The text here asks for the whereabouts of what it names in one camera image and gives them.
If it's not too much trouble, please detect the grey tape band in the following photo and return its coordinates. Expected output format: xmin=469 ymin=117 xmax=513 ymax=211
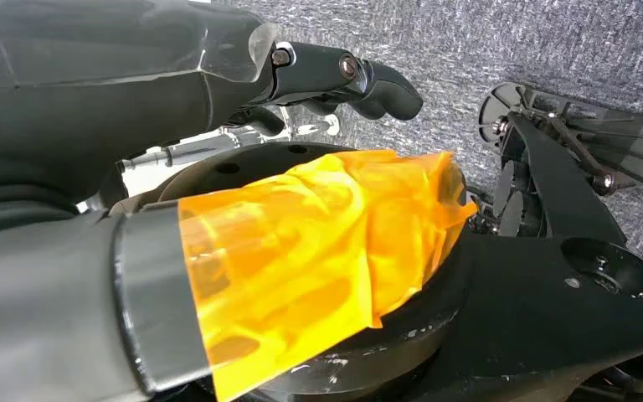
xmin=112 ymin=202 xmax=213 ymax=396

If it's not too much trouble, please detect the robot left arm ribbed sleeve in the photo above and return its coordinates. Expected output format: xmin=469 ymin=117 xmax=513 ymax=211
xmin=0 ymin=185 xmax=81 ymax=240

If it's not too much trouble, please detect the orange translucent film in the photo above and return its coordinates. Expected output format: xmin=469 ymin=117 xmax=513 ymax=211
xmin=177 ymin=148 xmax=478 ymax=402

